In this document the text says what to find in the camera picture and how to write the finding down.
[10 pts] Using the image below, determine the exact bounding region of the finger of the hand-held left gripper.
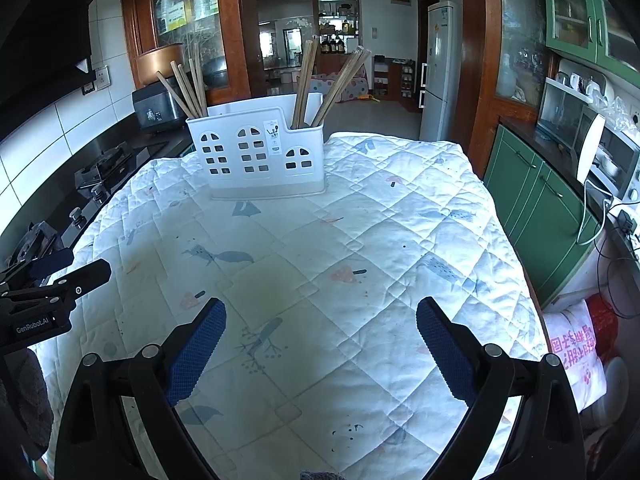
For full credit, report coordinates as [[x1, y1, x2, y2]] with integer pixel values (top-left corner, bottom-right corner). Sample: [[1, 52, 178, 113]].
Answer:
[[47, 258, 112, 306], [0, 251, 75, 294]]

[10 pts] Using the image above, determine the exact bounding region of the person's left forearm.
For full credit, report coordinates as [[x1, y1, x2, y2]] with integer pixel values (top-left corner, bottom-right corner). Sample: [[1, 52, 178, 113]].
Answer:
[[0, 347, 54, 461]]

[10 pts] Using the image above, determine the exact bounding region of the polka dot play fence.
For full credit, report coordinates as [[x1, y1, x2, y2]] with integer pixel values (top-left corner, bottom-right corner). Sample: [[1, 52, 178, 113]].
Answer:
[[311, 72, 372, 104]]

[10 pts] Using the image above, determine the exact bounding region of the black power adapter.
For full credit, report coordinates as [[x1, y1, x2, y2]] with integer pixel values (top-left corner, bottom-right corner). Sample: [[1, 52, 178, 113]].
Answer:
[[617, 207, 640, 234]]

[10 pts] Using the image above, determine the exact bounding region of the red and white bag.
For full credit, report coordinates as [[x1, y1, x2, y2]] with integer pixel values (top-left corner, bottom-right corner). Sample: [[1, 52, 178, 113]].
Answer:
[[542, 294, 622, 402]]

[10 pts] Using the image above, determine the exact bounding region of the black cable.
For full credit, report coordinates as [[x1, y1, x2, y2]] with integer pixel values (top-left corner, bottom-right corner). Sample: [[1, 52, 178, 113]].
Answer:
[[594, 242, 640, 320]]

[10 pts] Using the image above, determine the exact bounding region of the group of wooden chopsticks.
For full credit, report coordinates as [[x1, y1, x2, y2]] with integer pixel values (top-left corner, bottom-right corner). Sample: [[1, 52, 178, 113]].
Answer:
[[156, 40, 373, 131]]

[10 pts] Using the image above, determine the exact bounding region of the white plastic utensil holder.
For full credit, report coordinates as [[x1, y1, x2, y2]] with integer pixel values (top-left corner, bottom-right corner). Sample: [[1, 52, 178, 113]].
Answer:
[[186, 92, 329, 201]]

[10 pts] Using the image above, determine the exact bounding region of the shelf with bottles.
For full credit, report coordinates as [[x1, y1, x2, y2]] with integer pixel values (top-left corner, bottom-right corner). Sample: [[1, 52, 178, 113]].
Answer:
[[317, 0, 362, 57]]

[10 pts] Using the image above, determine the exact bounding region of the white power cable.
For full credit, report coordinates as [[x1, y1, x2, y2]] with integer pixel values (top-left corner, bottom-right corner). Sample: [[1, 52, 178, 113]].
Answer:
[[576, 179, 614, 247]]

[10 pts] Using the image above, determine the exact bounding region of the white quilted printed table cover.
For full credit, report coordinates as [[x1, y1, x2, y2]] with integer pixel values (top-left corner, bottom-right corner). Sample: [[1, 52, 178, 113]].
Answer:
[[30, 131, 556, 480]]

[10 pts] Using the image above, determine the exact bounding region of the black rice cooker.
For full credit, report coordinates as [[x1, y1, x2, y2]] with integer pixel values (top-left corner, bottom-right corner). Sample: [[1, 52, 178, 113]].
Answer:
[[132, 85, 189, 134]]

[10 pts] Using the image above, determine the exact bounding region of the white refrigerator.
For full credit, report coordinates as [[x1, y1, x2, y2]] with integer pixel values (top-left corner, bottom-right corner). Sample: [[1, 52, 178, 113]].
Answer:
[[419, 1, 464, 142]]

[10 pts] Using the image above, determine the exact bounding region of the white glass-door dish cabinet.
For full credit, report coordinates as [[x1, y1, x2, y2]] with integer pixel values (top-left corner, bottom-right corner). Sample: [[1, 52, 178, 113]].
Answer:
[[537, 76, 609, 147]]

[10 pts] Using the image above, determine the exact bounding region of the white toaster oven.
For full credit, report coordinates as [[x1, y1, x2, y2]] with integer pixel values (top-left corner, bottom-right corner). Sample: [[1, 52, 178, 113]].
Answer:
[[575, 112, 640, 202]]

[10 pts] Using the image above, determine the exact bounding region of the black gas stove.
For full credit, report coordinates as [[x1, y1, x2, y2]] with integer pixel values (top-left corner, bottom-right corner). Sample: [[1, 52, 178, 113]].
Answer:
[[5, 141, 168, 273]]

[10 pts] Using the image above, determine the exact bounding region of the green upper wall cabinet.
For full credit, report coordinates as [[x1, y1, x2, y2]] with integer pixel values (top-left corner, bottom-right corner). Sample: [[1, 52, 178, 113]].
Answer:
[[529, 0, 640, 77]]

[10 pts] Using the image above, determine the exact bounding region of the wooden corner cabinet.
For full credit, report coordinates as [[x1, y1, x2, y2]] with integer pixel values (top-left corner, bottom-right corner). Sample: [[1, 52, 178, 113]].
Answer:
[[459, 0, 552, 177]]

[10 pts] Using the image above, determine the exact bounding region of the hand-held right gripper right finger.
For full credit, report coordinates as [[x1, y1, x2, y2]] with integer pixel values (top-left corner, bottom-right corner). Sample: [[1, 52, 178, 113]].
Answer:
[[415, 296, 586, 480]]

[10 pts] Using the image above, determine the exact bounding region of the wooden glass-door cabinet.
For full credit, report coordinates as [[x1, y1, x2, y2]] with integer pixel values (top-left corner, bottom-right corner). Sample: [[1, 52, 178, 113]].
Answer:
[[122, 0, 259, 111]]

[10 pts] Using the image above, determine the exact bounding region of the shoe rack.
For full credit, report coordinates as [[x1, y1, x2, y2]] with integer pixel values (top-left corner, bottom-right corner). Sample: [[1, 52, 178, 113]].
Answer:
[[372, 55, 417, 102]]

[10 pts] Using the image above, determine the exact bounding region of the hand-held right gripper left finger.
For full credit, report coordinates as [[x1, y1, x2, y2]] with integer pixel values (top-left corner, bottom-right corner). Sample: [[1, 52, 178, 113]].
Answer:
[[52, 296, 227, 480]]

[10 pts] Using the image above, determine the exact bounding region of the copper-coloured pot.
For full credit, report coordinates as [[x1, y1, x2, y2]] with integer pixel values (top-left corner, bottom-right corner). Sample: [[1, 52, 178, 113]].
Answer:
[[137, 42, 186, 92]]

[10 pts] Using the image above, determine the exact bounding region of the black range hood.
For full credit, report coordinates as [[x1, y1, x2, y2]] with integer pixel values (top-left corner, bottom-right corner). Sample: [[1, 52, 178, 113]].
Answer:
[[0, 0, 127, 133]]

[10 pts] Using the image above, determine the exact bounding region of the green lower cabinet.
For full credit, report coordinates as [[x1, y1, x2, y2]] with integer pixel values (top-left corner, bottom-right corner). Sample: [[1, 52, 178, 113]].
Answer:
[[482, 124, 602, 307]]

